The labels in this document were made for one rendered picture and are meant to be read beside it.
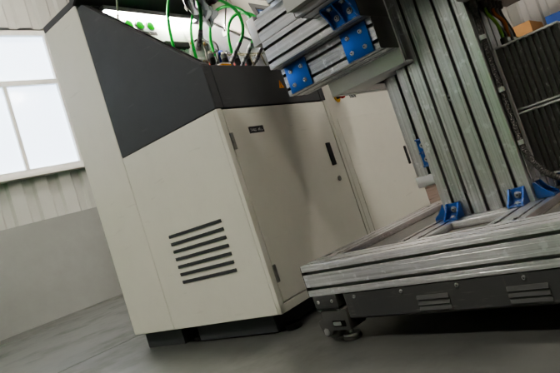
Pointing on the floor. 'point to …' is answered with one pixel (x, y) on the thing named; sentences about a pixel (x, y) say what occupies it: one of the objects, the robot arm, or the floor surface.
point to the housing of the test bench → (110, 182)
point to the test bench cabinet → (211, 234)
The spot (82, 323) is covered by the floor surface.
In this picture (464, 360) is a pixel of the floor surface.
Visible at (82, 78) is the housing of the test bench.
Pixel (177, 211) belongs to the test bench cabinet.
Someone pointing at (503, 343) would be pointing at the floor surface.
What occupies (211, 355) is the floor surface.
